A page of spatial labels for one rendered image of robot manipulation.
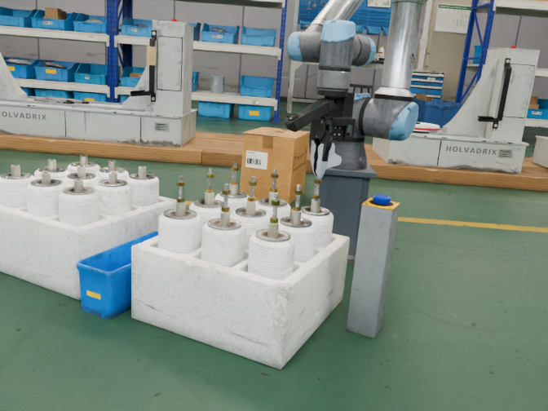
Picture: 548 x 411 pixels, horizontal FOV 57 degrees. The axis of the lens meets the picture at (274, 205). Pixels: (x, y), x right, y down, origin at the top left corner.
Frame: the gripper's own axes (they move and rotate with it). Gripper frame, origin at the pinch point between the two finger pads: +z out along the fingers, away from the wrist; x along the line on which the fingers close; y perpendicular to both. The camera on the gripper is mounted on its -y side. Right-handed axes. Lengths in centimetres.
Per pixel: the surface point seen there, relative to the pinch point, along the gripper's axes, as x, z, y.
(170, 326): -6.3, 33.4, -35.9
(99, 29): 492, -48, -20
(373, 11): 493, -102, 317
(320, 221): -4.7, 10.8, -0.1
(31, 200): 31, 13, -65
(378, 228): -18.8, 8.4, 7.0
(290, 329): -24.5, 27.1, -15.0
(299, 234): -12.5, 11.0, -9.1
